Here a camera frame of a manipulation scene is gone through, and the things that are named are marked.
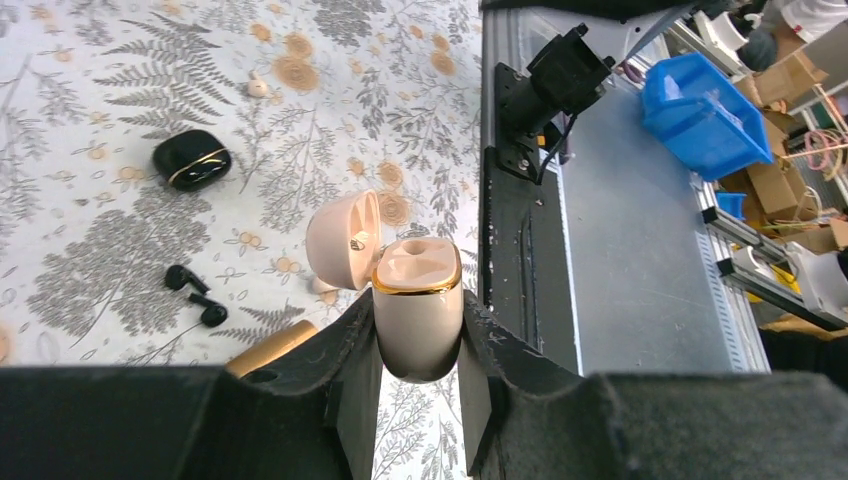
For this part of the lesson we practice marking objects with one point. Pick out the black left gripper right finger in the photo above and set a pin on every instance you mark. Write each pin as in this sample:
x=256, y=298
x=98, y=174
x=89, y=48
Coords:
x=525, y=417

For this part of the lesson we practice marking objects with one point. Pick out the gold microphone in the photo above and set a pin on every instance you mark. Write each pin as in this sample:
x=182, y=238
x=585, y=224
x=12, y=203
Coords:
x=271, y=348

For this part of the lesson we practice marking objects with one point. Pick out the blue plastic bin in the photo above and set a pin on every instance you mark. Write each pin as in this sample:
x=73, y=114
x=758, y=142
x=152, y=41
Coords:
x=693, y=109

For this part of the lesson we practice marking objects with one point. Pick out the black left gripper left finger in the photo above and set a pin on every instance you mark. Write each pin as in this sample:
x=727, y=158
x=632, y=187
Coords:
x=310, y=414

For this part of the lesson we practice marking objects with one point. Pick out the white earbud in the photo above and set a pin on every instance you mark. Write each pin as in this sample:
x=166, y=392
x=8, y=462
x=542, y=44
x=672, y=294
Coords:
x=256, y=87
x=320, y=287

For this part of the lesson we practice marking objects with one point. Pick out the small blue bin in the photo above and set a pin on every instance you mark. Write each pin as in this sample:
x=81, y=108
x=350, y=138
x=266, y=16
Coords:
x=731, y=203

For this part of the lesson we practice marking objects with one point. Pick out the black earbud charging case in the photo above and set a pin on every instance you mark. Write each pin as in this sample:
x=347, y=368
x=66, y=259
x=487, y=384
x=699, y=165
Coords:
x=191, y=160

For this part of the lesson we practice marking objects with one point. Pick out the cream earbud charging case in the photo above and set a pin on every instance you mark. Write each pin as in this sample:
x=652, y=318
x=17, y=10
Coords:
x=416, y=284

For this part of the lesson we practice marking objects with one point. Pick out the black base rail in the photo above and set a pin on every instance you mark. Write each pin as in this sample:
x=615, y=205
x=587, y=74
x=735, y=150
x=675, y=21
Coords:
x=523, y=267

